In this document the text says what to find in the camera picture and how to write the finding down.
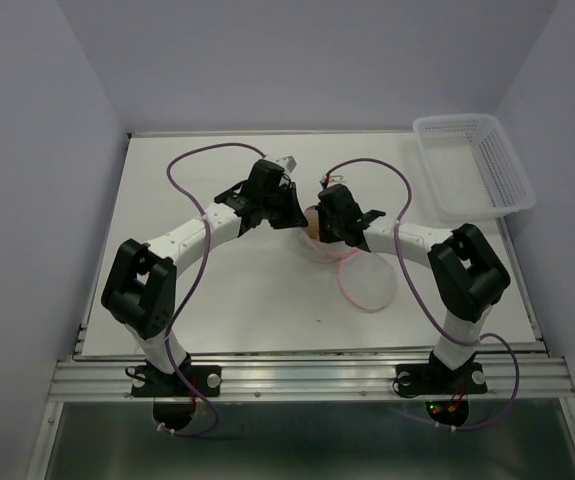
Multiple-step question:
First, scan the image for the beige bra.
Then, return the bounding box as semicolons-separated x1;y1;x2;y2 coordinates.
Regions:
305;210;320;241

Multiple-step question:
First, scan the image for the white mesh laundry bag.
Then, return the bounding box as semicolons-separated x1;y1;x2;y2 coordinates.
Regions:
293;206;397;313

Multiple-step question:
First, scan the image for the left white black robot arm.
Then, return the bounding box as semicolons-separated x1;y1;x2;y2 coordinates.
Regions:
101;156;307;394

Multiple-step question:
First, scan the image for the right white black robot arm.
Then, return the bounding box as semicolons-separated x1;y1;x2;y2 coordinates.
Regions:
316;184;511;390

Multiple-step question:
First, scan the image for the white perforated plastic basket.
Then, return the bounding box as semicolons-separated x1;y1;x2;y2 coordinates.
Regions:
412;113;536;221

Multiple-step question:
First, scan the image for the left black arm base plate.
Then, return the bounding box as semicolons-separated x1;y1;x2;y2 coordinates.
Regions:
124;362;222;398

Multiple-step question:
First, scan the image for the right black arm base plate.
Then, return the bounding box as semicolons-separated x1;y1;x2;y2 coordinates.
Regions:
392;362;488;398

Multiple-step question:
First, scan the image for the aluminium rail frame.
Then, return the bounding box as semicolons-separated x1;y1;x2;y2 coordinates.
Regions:
26;130;575;480

